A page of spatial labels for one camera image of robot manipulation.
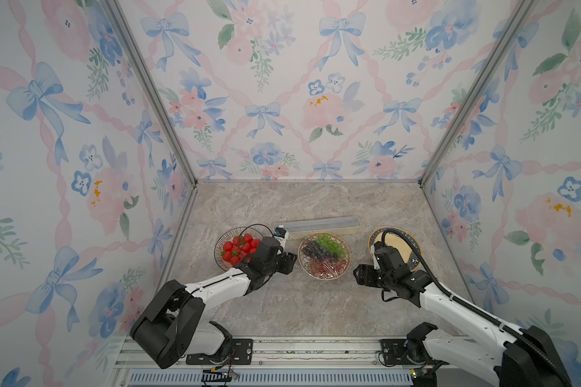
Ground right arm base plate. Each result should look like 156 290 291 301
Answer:
377 338 436 367

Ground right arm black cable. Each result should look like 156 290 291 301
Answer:
379 228 573 387

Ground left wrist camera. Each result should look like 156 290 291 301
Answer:
274 225 289 252

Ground green grapes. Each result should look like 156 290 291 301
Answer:
316 234 347 260

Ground glass plate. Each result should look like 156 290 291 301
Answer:
214 227 263 271

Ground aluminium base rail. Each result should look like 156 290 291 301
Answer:
103 335 531 387

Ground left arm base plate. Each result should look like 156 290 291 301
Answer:
185 339 253 367

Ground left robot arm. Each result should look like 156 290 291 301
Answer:
129 235 297 369

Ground left aluminium corner post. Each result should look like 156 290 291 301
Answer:
100 0 198 189

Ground blue yellow-rimmed plate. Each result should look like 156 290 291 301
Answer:
367 226 423 273

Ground red strawberries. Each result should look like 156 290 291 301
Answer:
219 234 261 267

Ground black grapes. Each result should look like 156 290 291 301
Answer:
302 240 338 261

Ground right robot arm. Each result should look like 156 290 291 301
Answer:
353 242 573 386

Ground bread slices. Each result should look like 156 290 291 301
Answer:
384 233 417 269

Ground right aluminium corner post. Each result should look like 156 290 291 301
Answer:
418 0 537 189

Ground red grapes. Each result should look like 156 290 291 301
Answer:
308 259 347 280

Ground plastic wrap dispenser box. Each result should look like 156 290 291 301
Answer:
275 216 362 240

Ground aluminium corner post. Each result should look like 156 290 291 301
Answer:
418 0 537 189
100 0 198 189

